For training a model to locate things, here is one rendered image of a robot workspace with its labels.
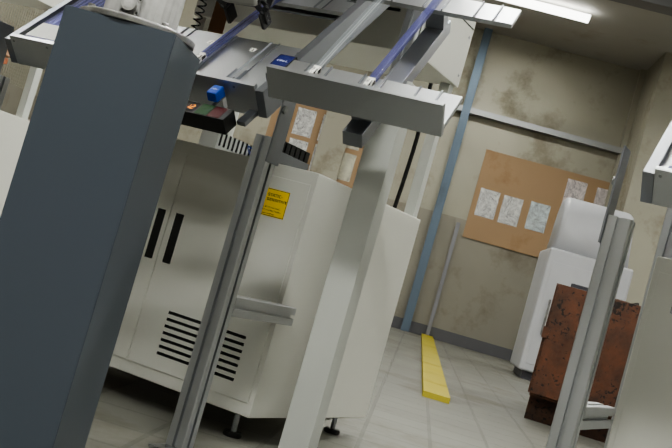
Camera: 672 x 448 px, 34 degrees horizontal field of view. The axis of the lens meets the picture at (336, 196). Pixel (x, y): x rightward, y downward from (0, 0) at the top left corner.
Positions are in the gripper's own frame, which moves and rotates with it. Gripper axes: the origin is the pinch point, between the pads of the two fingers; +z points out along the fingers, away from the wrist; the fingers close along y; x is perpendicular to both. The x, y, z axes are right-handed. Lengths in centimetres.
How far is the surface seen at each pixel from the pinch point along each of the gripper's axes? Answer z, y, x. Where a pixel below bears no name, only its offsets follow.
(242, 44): -0.6, -4.2, 9.1
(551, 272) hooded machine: 524, 93, -379
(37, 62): 0.0, 40.4, 27.0
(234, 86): -4.6, -14.2, 26.3
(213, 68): -2.4, -4.3, 20.1
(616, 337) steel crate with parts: 271, -35, -146
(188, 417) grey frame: 35, -24, 77
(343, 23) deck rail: 1.2, -21.0, -5.6
